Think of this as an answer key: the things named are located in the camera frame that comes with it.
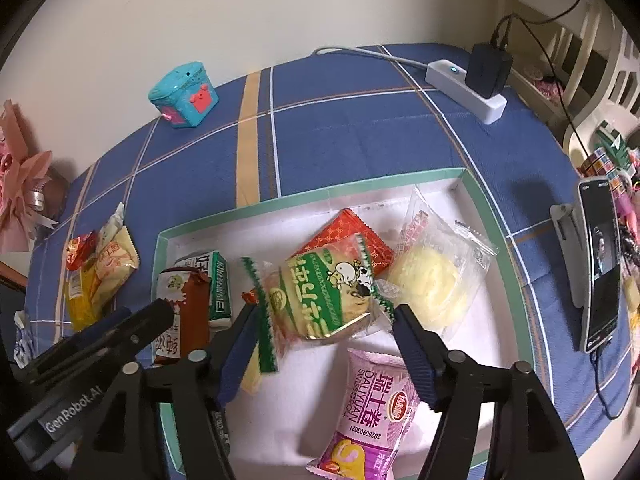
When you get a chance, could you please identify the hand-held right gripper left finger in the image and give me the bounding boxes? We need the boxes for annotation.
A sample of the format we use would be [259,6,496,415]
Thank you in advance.
[75,302,261,480]

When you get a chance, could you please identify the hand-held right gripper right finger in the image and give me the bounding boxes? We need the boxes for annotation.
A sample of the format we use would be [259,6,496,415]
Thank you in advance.
[392,304,586,480]

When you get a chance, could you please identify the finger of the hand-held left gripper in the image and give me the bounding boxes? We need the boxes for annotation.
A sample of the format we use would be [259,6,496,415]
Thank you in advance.
[25,299,176,376]

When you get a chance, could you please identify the pink swiss roll packet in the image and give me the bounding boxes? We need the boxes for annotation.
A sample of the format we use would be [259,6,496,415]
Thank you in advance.
[306,347,421,480]

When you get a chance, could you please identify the red brown snack packet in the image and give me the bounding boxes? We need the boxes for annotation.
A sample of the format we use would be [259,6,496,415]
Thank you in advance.
[152,266,211,366]

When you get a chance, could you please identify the green trimmed rice cracker packet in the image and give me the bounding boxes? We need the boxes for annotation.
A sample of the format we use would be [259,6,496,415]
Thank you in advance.
[240,232,396,373]

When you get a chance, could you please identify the red gold patterned packet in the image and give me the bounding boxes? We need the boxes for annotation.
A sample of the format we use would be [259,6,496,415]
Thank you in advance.
[292,208,396,278]

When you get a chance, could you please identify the white box with green rim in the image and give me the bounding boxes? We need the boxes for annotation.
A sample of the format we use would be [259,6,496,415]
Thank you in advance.
[152,167,548,478]

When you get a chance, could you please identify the yellow cake packet with barcode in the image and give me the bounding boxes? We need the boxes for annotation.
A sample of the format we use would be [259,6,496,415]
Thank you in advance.
[64,260,108,333]

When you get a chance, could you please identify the white orange print packet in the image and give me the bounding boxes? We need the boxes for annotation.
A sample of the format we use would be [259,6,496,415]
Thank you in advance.
[90,225,141,306]

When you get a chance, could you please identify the green white corn packet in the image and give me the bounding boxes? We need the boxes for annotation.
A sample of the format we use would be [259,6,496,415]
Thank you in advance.
[175,250,233,328]

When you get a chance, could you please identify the blue white small wrapper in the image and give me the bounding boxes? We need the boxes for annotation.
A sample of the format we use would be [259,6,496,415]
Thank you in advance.
[12,310,33,368]

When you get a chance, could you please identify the red clear window packet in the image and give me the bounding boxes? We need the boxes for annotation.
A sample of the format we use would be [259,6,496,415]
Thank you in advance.
[65,230,98,272]

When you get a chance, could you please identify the clear wrapped yellow cake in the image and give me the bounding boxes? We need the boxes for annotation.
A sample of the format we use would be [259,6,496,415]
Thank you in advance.
[387,185,501,333]

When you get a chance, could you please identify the white yellow small packet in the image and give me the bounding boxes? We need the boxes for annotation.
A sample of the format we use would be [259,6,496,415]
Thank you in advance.
[95,202,126,251]

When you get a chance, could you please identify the grey phone stand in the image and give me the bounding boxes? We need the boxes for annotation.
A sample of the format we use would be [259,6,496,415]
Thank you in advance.
[550,203,593,308]

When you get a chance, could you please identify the smartphone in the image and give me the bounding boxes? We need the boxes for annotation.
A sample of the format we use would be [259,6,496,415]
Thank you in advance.
[577,176,623,354]

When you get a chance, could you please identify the blue plaid tablecloth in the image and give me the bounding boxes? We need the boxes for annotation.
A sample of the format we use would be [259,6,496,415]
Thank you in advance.
[0,42,636,480]

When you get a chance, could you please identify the teal toy box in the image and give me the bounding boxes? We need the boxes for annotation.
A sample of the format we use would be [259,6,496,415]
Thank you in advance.
[148,60,219,129]

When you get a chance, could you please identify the white power strip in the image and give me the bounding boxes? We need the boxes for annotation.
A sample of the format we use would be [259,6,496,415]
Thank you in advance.
[425,60,507,124]

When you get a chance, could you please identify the black charger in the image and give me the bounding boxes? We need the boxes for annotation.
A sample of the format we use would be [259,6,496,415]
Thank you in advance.
[466,42,514,98]

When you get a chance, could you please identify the white chair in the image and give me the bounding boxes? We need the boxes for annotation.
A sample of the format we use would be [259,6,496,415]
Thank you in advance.
[497,0,640,161]

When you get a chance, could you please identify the black phone cable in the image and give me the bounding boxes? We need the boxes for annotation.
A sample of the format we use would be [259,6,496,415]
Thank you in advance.
[520,15,627,421]

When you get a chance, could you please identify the white power strip cable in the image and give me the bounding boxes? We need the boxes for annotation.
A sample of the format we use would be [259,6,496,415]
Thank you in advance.
[312,46,431,68]

